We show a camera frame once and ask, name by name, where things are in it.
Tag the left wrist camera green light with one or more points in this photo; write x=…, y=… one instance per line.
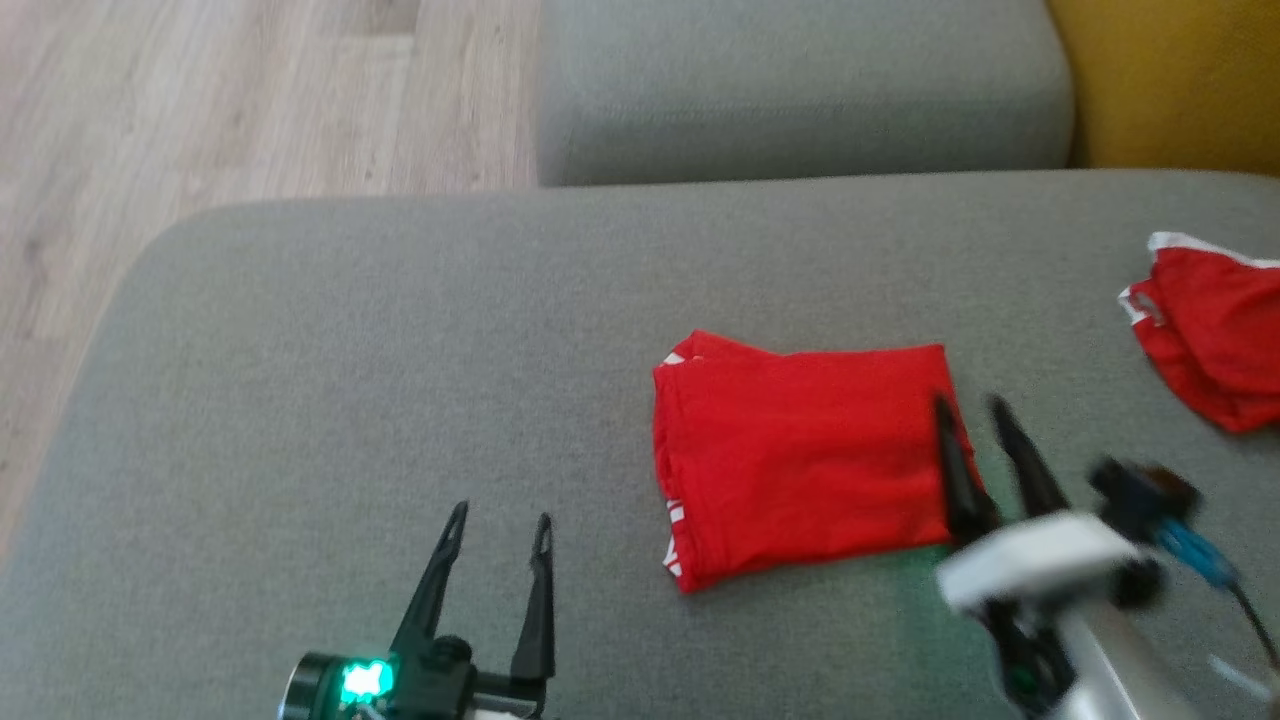
x=345, y=685

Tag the small grey sofa cushion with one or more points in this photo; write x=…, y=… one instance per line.
x=800, y=90

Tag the red and white basketball jersey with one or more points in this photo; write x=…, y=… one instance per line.
x=810, y=460

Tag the yellow pillow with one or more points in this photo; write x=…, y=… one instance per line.
x=1170, y=80

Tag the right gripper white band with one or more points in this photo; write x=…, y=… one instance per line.
x=1040, y=560

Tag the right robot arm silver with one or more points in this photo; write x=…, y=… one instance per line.
x=1120, y=660

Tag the large grey sofa seat cushion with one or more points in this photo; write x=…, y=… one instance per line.
x=300, y=400

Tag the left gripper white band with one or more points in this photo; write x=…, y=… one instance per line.
x=455, y=685

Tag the red shorts with white stripes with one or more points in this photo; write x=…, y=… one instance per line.
x=1215, y=330

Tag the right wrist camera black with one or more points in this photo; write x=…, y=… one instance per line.
x=1140, y=485

